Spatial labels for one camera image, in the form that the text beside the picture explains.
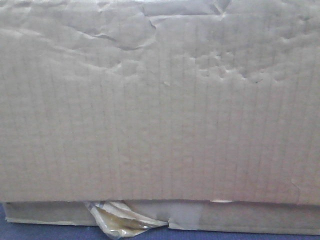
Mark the peeling clear packing tape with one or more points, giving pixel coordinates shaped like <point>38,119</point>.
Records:
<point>117,220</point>

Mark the brown corrugated cardboard box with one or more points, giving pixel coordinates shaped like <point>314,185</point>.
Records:
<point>201,113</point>

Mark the blue fabric table cover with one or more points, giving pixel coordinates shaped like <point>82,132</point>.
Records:
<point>16,231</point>

